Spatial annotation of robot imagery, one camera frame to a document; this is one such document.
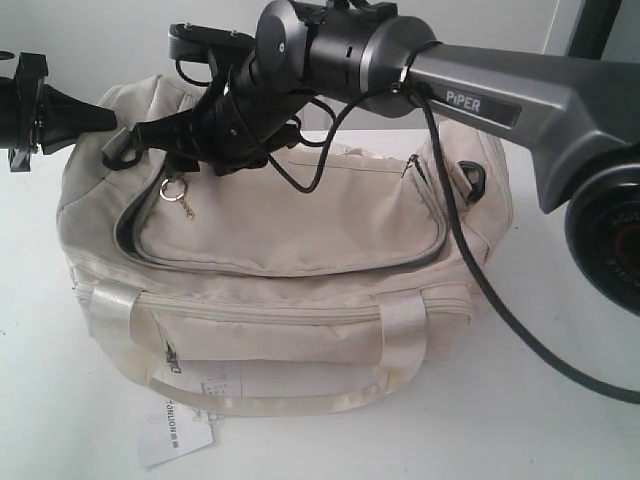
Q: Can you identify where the cream fabric duffel bag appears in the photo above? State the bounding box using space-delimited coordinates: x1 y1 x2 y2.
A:
54 74 511 416

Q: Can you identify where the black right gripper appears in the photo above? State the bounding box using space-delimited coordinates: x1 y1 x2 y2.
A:
130 49 318 175

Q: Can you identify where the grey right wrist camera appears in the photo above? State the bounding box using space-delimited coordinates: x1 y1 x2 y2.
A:
169 23 255 63

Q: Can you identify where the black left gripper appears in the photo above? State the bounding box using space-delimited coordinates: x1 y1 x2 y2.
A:
1 52 117 173

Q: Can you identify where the white paper hang tag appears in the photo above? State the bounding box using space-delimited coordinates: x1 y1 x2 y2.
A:
137 399 215 469

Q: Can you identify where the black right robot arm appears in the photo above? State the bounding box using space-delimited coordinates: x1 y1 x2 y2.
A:
56 1 639 326

